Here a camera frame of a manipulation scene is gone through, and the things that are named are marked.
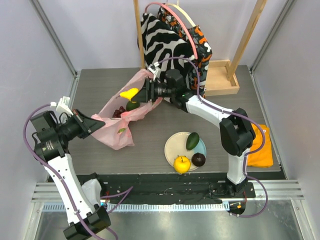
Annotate fake yellow pear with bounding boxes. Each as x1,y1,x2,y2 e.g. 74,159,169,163
119,87,140,102

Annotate fake green avocado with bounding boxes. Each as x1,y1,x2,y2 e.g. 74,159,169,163
125,101,140,112
185,132,200,151

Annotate pink plastic bag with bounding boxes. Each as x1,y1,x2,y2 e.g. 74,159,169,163
91,69,162,150

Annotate fake mangosteen green leaves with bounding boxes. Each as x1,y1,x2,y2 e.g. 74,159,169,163
191,152,206,167

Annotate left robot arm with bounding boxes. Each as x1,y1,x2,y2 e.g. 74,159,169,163
27,109,111,240

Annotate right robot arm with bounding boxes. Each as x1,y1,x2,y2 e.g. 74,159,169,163
129,69,256,198

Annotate fake red grape bunch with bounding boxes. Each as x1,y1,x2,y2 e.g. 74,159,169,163
112,106,126,118

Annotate fake orange fruit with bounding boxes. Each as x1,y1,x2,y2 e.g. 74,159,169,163
173,156,191,174

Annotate black white zebra garment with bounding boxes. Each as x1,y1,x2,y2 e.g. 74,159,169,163
140,13,195,90

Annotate orange black patterned garment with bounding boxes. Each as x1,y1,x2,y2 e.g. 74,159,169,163
157,7,212,97

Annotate cream and blue plate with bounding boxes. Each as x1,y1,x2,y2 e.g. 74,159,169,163
164,131,207,173

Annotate wooden clothes rack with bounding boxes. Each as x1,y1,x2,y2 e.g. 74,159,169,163
133,0,267,97

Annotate cream wooden hanger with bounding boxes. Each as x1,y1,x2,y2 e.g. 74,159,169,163
166,1,196,27

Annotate pink hanger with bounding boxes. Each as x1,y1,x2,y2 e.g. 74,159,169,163
144,1,198,60

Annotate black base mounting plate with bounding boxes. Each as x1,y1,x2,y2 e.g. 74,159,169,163
48,172,256,203

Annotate orange folded cloth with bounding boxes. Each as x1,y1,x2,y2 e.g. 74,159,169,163
247,124,274,168

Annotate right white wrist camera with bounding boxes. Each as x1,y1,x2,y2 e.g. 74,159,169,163
147,61,161,82

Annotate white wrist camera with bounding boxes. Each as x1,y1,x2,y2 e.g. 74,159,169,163
50,96,73,116
147,61,161,82

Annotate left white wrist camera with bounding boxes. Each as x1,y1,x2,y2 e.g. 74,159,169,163
50,96,73,116

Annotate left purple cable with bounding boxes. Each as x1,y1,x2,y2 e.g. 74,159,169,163
22,103,135,240

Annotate white slotted cable duct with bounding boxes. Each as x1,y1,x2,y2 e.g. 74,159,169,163
42,201,230,213

